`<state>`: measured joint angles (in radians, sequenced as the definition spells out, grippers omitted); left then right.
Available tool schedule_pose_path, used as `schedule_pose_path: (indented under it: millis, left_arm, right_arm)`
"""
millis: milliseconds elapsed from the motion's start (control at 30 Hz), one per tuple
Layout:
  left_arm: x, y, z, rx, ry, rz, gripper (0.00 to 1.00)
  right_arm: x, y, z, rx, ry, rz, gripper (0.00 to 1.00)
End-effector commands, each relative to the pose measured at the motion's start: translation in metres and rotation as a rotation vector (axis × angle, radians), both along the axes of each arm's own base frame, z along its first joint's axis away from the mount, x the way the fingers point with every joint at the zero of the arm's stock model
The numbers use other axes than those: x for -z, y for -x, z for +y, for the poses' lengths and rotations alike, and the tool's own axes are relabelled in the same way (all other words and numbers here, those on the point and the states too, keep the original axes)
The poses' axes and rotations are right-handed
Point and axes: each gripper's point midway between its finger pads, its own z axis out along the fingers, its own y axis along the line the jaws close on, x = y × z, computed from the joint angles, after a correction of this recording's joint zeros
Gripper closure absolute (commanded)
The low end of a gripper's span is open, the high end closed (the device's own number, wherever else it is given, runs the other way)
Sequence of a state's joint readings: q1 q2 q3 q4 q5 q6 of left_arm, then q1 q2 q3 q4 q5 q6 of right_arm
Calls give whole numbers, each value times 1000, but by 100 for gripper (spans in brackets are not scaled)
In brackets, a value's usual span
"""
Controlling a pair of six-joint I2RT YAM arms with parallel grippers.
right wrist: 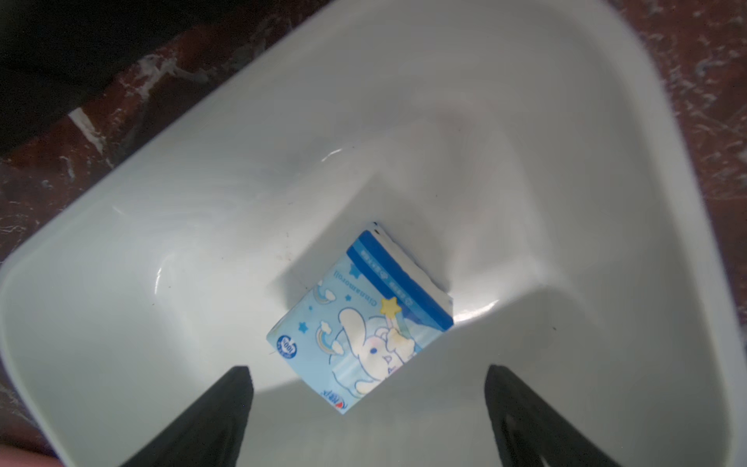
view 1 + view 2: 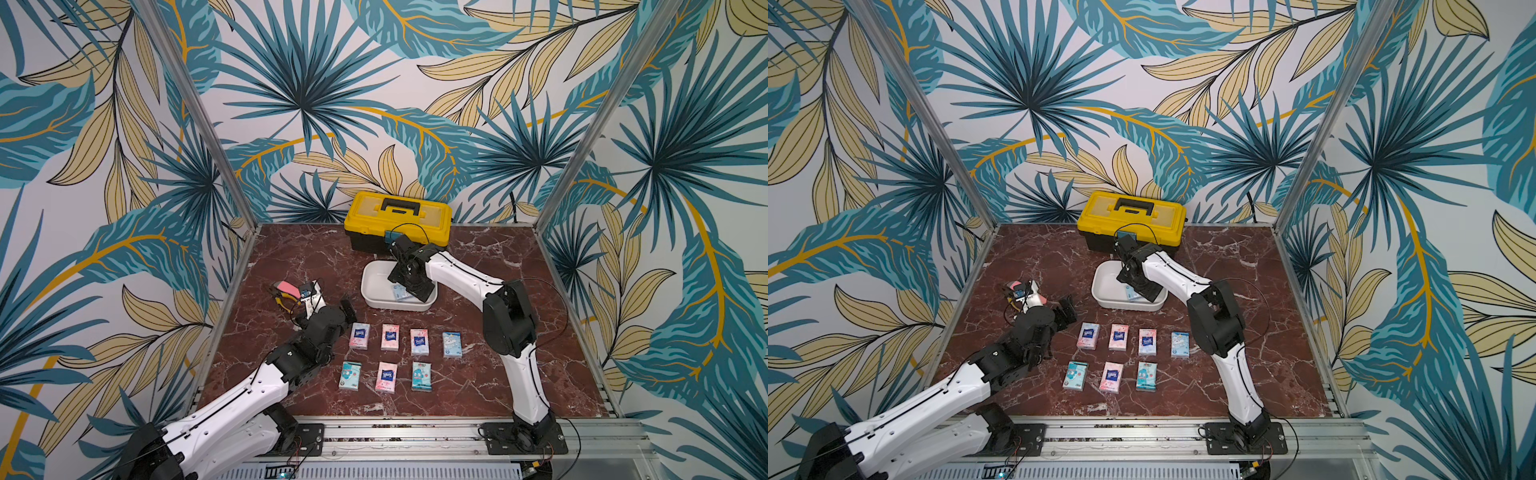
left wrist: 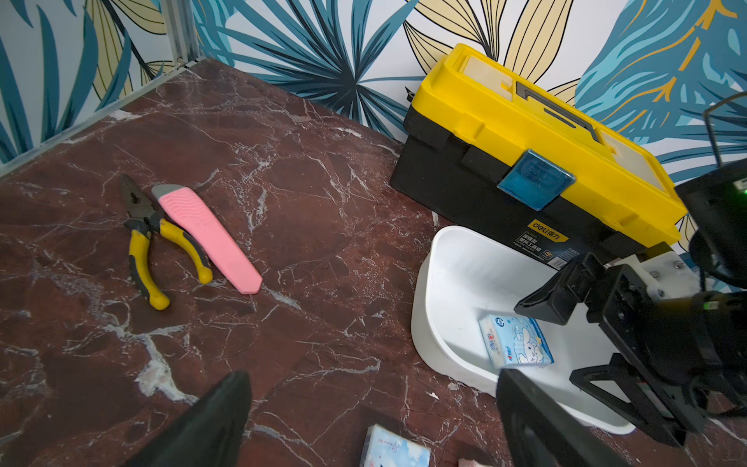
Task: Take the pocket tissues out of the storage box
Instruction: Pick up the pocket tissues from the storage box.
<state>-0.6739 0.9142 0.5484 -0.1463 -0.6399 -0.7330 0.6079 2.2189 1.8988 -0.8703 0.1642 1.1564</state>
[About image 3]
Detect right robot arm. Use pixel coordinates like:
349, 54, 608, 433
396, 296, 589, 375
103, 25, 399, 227
516, 160, 746, 447

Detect yellow handled pliers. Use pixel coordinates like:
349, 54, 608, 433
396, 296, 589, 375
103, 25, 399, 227
120, 174, 213, 311

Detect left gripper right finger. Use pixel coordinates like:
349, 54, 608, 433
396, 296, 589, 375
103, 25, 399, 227
496, 369, 626, 467

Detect white plastic storage box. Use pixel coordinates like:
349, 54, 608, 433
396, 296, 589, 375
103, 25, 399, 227
410, 226, 635, 435

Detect small blue tissue pack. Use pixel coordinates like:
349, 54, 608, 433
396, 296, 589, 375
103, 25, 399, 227
479, 314, 554, 370

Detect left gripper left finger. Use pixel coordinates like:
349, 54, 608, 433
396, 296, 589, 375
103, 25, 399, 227
124, 371, 252, 466

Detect yellow black toolbox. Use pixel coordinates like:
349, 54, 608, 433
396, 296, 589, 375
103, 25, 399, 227
390, 44, 687, 270

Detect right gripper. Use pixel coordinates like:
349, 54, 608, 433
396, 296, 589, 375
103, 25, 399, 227
514, 253, 746, 448

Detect pink Tempo tissue pack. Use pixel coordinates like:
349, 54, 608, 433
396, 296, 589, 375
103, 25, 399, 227
359, 424, 431, 467
457, 458, 490, 467

